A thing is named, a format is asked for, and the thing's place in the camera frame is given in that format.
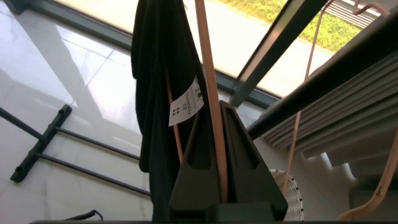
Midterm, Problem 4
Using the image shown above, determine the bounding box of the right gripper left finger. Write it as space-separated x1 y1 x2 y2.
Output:
169 105 222 222

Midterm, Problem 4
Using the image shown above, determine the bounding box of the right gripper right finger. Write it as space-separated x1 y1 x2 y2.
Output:
219 100 289 221

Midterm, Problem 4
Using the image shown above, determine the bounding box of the black t-shirt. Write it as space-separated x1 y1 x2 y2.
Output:
130 0 212 222

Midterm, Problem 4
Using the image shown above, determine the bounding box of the white laundry basket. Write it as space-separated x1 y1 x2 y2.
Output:
269 169 305 222

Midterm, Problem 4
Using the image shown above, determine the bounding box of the black clothes rack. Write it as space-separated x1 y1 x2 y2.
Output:
0 6 398 197

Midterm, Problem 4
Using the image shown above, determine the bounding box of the grey curtain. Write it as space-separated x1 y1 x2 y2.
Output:
261 51 398 222

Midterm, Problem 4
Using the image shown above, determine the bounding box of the window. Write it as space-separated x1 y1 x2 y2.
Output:
0 0 398 108

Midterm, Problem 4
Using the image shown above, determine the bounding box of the black cable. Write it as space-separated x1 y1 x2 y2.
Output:
63 209 104 222

